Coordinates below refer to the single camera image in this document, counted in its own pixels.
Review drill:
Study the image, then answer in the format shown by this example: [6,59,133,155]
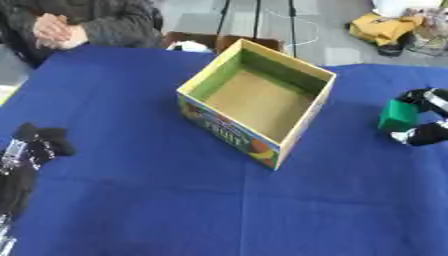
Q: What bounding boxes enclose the green block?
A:
[376,98,420,133]

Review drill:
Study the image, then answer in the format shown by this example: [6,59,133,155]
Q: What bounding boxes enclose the white crumpled cloth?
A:
[164,40,214,54]

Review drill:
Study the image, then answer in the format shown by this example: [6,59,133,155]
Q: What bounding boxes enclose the person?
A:
[0,0,167,69]

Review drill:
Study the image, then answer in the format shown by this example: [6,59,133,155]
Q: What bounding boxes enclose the open cardboard box green inside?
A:
[175,38,338,171]

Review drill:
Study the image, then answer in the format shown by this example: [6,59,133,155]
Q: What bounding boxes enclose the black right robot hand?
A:
[388,87,448,147]

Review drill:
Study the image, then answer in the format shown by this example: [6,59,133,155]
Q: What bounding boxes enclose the brown cardboard box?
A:
[161,31,286,54]

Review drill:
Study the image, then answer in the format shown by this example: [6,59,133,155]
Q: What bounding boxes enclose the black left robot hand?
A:
[0,122,79,214]

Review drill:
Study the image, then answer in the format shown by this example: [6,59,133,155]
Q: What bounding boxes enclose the black tripod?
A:
[215,0,301,58]

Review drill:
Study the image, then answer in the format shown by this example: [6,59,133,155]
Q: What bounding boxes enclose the white cable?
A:
[264,6,322,48]

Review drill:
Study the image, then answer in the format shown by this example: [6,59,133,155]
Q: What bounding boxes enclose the person's hands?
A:
[31,12,91,51]

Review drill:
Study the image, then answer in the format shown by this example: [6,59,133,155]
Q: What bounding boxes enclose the yellow bag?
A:
[346,12,427,47]

